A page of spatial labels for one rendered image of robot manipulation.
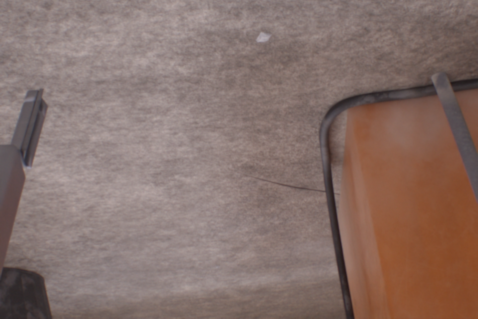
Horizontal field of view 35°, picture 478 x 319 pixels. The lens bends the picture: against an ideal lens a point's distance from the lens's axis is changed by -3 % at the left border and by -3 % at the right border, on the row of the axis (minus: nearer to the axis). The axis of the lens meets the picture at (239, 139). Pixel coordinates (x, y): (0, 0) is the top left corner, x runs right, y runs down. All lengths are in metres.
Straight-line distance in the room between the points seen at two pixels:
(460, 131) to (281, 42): 0.27
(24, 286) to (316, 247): 0.65
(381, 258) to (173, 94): 0.35
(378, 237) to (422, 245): 0.06
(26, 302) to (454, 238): 0.95
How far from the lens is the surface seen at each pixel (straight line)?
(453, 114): 1.04
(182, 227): 1.51
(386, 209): 1.06
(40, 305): 1.71
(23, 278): 1.70
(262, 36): 0.91
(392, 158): 1.09
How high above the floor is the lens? 0.48
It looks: 24 degrees down
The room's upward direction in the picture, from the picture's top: 172 degrees clockwise
